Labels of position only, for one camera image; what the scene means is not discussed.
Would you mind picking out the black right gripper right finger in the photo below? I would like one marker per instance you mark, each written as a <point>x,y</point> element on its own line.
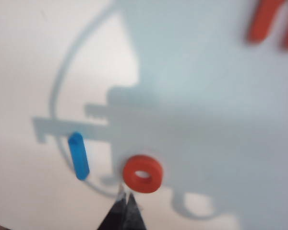
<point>134,213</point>

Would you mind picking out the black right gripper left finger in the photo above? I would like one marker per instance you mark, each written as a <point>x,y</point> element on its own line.
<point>115,213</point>

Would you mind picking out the blue letter l magnet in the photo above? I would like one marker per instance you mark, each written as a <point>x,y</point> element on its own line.
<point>78,155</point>

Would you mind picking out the orange letter o magnet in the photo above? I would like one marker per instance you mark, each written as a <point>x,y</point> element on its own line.
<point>129,171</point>

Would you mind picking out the orange letter n magnet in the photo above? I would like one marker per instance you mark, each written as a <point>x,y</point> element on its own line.
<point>259,21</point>

